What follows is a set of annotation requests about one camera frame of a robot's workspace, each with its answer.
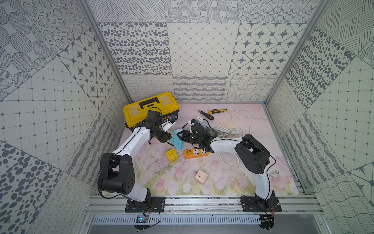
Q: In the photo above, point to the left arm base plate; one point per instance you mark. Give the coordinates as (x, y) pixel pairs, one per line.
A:
(152, 204)

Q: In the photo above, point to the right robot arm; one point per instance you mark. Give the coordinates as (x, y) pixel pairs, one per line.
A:
(254, 156)

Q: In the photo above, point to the yellow cube adapter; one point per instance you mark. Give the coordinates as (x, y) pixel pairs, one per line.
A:
(172, 156)

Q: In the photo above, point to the dark green cube adapter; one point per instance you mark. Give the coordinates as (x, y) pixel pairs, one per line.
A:
(212, 133)

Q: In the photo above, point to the teal triangular power strip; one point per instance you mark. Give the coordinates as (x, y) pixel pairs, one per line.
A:
(175, 140)

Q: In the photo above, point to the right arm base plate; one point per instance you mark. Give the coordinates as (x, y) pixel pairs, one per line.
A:
(256, 204)

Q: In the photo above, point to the cream deer cube adapter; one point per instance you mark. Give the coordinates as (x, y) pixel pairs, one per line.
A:
(201, 177)

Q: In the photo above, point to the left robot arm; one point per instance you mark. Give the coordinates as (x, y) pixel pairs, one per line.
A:
(116, 172)

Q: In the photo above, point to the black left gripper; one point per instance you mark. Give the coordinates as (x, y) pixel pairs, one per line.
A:
(164, 137)

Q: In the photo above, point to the orange power strip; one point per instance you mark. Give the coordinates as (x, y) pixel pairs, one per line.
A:
(195, 153)

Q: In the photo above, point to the yellow utility knife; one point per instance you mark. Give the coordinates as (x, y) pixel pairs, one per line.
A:
(216, 111)

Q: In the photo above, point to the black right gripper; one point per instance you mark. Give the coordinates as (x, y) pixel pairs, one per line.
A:
(184, 137)

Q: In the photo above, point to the yellow black plastic toolbox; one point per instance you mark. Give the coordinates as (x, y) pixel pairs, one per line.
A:
(164, 103)

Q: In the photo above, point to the aluminium rail frame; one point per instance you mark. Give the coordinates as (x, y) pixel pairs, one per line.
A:
(300, 204)

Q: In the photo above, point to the black orange screwdriver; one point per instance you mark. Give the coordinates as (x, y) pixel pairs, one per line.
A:
(207, 115)

